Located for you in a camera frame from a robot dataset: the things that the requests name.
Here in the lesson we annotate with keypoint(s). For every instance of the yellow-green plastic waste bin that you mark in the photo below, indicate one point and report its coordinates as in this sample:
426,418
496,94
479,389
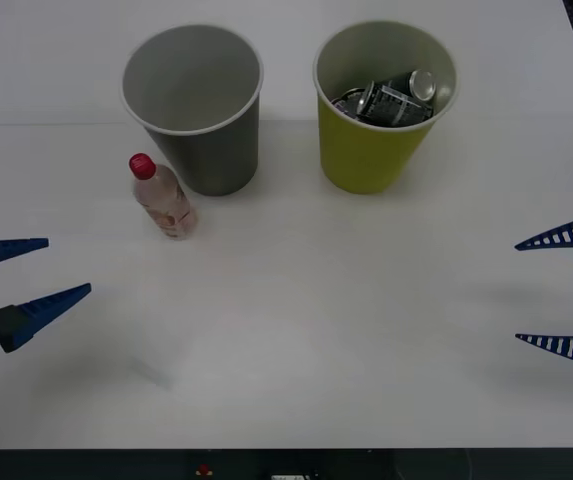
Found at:
361,155

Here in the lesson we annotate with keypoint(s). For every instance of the clear bottle with red cap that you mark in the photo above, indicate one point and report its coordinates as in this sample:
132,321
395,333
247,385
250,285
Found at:
166,205

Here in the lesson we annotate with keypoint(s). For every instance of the dark purple can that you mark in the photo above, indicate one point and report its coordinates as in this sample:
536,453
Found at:
345,102

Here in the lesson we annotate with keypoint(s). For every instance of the red round button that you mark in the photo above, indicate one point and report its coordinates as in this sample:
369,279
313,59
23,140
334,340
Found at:
204,470

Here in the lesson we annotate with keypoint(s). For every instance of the dark robot torso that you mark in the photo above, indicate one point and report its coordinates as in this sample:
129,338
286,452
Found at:
91,465

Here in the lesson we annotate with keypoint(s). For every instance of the grey plastic waste bin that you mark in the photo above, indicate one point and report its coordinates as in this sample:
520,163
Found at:
216,160

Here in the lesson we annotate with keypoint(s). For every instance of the black can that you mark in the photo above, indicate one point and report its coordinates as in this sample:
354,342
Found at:
391,107
423,85

